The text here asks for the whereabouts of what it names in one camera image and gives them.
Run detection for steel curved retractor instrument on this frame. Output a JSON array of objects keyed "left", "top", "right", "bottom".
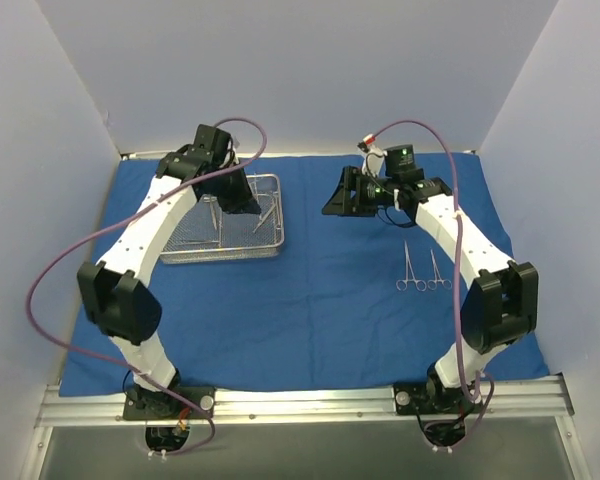
[{"left": 252, "top": 205, "right": 276, "bottom": 233}]

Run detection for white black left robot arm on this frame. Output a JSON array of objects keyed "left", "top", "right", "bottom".
[{"left": 77, "top": 122, "right": 261, "bottom": 419}]

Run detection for steel mesh instrument tray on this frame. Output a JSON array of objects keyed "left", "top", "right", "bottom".
[{"left": 160, "top": 173, "right": 285, "bottom": 264}]

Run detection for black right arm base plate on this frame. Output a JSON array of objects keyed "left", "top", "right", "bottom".
[{"left": 392, "top": 382, "right": 482, "bottom": 416}]

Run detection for steel needle holder forceps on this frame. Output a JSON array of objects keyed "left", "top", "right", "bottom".
[{"left": 206, "top": 197, "right": 221, "bottom": 232}]

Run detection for blue surgical drape cloth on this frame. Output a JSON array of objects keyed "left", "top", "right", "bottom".
[{"left": 58, "top": 153, "right": 551, "bottom": 399}]

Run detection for steel hemostat clamp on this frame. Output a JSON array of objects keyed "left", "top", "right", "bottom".
[
  {"left": 426, "top": 250, "right": 453, "bottom": 291},
  {"left": 395, "top": 241, "right": 427, "bottom": 292}
]

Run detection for aluminium front frame rail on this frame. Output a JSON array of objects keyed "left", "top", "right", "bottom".
[{"left": 36, "top": 376, "right": 574, "bottom": 427}]

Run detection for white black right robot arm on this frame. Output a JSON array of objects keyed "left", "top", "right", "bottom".
[{"left": 322, "top": 143, "right": 539, "bottom": 413}]

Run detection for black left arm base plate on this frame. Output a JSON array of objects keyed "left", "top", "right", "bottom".
[{"left": 122, "top": 386, "right": 216, "bottom": 421}]

